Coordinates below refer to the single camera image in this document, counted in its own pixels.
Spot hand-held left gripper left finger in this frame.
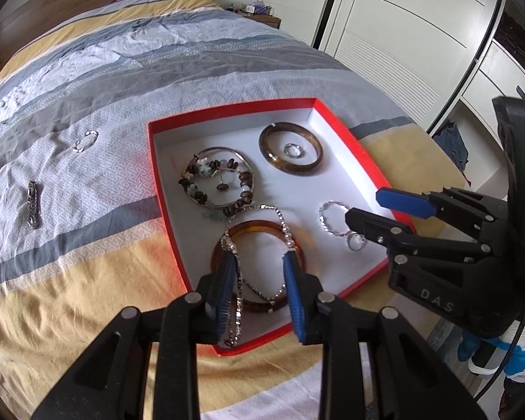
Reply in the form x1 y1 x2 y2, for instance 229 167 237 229
30 251 241 420

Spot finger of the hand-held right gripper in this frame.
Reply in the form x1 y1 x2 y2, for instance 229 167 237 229
375 187 508 246
345 208 495 272

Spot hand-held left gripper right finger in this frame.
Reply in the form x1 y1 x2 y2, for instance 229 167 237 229
282 251 486 420

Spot silver bead necklace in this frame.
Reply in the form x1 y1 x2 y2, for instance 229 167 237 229
219 203 300 347

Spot large twisted silver bracelet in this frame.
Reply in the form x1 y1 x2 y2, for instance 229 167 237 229
317 200 355 238

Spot red jewelry box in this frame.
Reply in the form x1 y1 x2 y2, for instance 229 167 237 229
147 97 416 356

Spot amber bangle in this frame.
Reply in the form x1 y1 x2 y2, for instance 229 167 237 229
210 219 308 314

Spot dark bead bracelet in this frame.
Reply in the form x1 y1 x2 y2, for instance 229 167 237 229
177 151 257 219

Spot folded blue jeans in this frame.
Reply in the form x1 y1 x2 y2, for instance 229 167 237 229
433 122 470 171

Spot blue white shoe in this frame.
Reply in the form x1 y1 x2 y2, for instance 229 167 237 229
457 330 525 378

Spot dark brown jade bangle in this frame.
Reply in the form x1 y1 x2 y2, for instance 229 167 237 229
258 121 323 177

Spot thin silver bangle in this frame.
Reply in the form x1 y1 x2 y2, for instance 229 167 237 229
184 146 258 208

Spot white drawer unit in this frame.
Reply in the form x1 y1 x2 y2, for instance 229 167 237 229
459 39 525 141

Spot white wardrobe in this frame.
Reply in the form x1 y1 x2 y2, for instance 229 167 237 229
258 0 506 132

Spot wooden nightstand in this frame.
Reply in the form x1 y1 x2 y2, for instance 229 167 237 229
240 11 283 30

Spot striped duvet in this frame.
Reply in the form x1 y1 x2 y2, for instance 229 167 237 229
0 0 477 420

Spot black cable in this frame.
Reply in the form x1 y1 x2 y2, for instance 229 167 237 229
475 306 525 403

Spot small twisted silver bracelet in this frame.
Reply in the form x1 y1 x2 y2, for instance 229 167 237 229
72 130 99 154

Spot silver chain link bracelet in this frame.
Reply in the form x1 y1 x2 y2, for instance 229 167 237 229
26 180 41 229

